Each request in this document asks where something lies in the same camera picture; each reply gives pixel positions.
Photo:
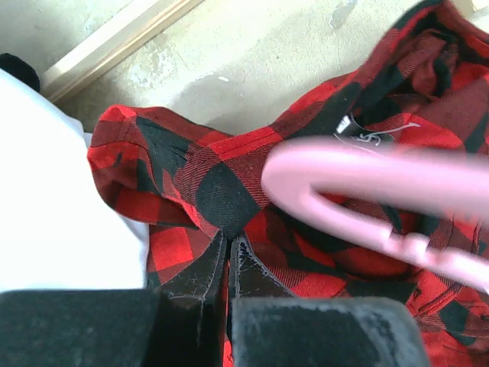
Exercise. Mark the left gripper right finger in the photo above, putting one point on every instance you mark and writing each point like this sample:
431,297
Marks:
269,326

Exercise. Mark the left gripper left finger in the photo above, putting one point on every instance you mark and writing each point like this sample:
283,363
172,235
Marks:
181,323

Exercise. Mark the pink plastic hanger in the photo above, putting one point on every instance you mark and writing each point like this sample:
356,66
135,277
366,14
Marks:
298,174

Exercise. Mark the red black plaid shirt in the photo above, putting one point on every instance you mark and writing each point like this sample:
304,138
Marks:
425,86

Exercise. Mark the white hanging shirt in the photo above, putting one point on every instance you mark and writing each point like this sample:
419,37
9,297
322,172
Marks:
56,231

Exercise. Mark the wooden clothes rack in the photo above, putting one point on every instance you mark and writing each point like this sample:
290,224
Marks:
117,39

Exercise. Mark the black hanging garment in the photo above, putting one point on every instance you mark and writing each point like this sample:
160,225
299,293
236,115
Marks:
20,70

